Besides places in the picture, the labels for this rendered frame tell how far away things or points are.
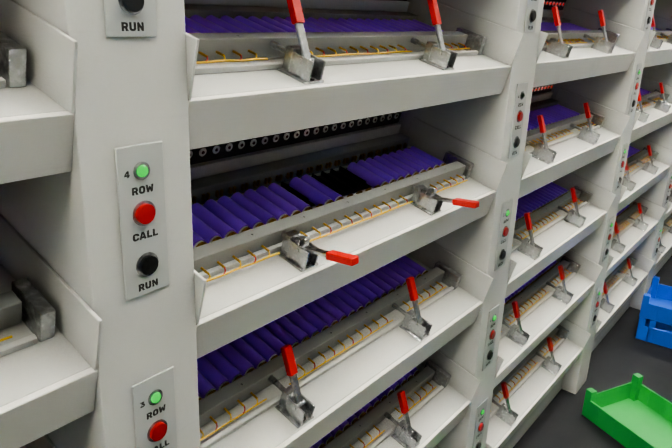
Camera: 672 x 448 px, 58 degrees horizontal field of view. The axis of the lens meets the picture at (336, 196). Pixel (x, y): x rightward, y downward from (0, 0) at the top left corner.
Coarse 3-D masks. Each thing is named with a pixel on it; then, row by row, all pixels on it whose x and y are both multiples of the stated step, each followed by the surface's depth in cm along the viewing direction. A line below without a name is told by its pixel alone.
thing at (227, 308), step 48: (336, 144) 92; (432, 144) 105; (480, 192) 97; (336, 240) 73; (384, 240) 76; (432, 240) 88; (240, 288) 60; (288, 288) 63; (336, 288) 72; (240, 336) 61
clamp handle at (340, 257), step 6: (306, 240) 65; (306, 246) 66; (312, 252) 65; (318, 252) 64; (324, 252) 64; (330, 252) 63; (336, 252) 63; (342, 252) 63; (330, 258) 63; (336, 258) 63; (342, 258) 62; (348, 258) 62; (354, 258) 62; (348, 264) 62; (354, 264) 62
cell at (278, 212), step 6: (246, 192) 74; (252, 192) 74; (252, 198) 74; (258, 198) 73; (264, 198) 74; (258, 204) 73; (264, 204) 73; (270, 204) 73; (270, 210) 72; (276, 210) 72; (282, 210) 72; (276, 216) 71; (282, 216) 72
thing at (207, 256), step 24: (456, 168) 97; (384, 192) 82; (408, 192) 87; (312, 216) 72; (336, 216) 75; (360, 216) 78; (216, 240) 62; (240, 240) 64; (264, 240) 66; (312, 240) 70; (216, 264) 61; (240, 264) 62
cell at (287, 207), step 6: (264, 186) 76; (258, 192) 76; (264, 192) 75; (270, 192) 75; (270, 198) 75; (276, 198) 74; (282, 198) 75; (276, 204) 74; (282, 204) 74; (288, 204) 74; (288, 210) 73; (294, 210) 73
